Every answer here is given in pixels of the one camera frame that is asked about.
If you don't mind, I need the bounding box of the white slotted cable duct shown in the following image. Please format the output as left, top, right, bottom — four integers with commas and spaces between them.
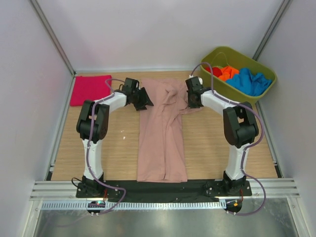
41, 200, 226, 211

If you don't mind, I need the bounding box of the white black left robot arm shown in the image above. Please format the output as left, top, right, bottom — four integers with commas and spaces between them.
76, 78, 154, 198

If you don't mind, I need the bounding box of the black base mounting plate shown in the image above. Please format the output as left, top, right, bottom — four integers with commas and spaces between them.
76, 179, 252, 203

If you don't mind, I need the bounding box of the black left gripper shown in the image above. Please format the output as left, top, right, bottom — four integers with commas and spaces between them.
131, 87, 153, 111

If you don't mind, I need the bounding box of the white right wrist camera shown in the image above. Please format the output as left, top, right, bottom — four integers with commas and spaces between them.
189, 75, 203, 85

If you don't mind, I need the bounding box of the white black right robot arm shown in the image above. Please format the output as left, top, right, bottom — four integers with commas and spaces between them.
185, 76, 259, 196

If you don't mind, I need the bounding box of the folded magenta t shirt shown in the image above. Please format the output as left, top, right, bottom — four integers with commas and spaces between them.
70, 75, 112, 107

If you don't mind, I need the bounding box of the dusty pink t shirt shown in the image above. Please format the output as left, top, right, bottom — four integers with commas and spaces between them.
137, 78, 198, 183

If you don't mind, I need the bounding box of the orange t shirt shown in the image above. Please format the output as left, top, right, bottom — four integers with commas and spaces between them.
218, 66, 239, 81

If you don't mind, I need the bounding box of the olive green plastic bin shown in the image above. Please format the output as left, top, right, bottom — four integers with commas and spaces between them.
199, 46, 277, 105

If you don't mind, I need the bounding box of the red t shirt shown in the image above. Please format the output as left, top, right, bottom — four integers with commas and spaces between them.
205, 66, 222, 78

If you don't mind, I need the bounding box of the blue t shirt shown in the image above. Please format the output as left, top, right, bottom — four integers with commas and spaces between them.
226, 68, 273, 97

